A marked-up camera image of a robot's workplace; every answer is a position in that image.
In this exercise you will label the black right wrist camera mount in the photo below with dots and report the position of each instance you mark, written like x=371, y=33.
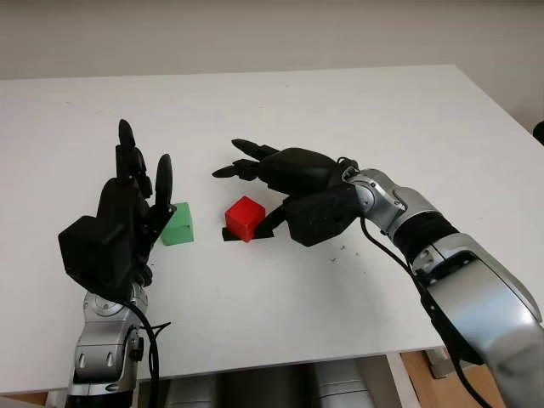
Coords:
x=319, y=217

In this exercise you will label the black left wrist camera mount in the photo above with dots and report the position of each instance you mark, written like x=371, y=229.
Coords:
x=95, y=255

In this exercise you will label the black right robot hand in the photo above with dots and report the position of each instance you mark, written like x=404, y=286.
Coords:
x=297, y=170

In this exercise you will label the black tape strip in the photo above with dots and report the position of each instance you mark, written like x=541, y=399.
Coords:
x=264, y=234

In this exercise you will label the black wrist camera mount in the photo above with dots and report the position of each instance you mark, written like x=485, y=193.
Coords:
x=95, y=255
x=319, y=217

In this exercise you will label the grey robot thigh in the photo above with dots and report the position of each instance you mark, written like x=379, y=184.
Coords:
x=342, y=384
x=193, y=395

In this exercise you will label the dark chair part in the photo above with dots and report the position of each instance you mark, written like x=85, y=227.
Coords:
x=540, y=134

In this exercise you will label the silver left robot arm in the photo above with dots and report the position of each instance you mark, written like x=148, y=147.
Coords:
x=102, y=348

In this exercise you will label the red wooden block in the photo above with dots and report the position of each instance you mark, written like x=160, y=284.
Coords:
x=243, y=217

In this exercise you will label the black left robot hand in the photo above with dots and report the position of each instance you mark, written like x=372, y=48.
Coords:
x=121, y=200

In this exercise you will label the green wooden block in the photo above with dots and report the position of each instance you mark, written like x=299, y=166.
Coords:
x=180, y=227

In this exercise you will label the grey left robot thigh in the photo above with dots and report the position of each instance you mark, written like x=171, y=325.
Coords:
x=193, y=395

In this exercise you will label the grey right robot thigh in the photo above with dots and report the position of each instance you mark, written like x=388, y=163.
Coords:
x=342, y=384

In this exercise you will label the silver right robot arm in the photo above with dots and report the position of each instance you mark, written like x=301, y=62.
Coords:
x=476, y=293

